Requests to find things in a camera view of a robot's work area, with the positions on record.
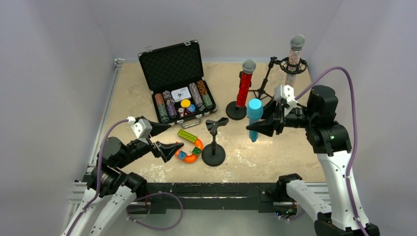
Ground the red microphone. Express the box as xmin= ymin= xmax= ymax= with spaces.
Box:
xmin=237 ymin=59 xmax=256 ymax=107

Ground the purple loop cable under table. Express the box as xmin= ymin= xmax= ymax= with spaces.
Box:
xmin=126 ymin=192 xmax=184 ymax=231

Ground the black poker chip case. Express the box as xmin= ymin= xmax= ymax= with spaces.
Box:
xmin=138 ymin=40 xmax=218 ymax=127

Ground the black tripod shock-mount stand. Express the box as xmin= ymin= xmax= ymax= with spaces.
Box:
xmin=249 ymin=57 xmax=308 ymax=100

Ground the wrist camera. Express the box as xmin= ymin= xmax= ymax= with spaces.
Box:
xmin=273 ymin=85 xmax=298 ymax=117
xmin=127 ymin=117 xmax=152 ymax=145

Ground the glitter microphone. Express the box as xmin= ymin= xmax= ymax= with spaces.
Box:
xmin=285 ymin=34 xmax=305 ymax=88

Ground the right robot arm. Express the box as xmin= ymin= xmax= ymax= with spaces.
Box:
xmin=247 ymin=85 xmax=380 ymax=236

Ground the round-base mic stand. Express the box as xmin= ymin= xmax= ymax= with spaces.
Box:
xmin=225 ymin=71 xmax=253 ymax=121
xmin=202 ymin=117 xmax=229 ymax=167

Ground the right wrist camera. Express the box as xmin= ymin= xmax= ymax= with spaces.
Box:
xmin=273 ymin=85 xmax=298 ymax=117

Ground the lime green toy brick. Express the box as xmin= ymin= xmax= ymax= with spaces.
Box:
xmin=177 ymin=129 xmax=198 ymax=143

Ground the white card deck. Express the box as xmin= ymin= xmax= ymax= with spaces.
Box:
xmin=171 ymin=87 xmax=192 ymax=103

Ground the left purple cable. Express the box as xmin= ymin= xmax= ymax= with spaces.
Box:
xmin=65 ymin=118 xmax=131 ymax=236

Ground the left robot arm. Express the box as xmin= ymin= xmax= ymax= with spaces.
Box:
xmin=62 ymin=117 xmax=184 ymax=236

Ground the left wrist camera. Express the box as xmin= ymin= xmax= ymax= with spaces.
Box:
xmin=127 ymin=117 xmax=152 ymax=145

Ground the dark green toy brick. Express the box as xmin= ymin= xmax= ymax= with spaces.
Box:
xmin=192 ymin=147 xmax=202 ymax=156

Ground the yellow poker chip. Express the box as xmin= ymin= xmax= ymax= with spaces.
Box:
xmin=180 ymin=99 xmax=191 ymax=108

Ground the orange curved toy track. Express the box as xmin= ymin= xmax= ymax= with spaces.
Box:
xmin=175 ymin=139 xmax=204 ymax=164

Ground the black front table rail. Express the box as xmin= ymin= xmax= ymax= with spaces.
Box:
xmin=146 ymin=182 xmax=292 ymax=213

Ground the blue microphone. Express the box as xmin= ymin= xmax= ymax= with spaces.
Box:
xmin=246 ymin=98 xmax=264 ymax=143

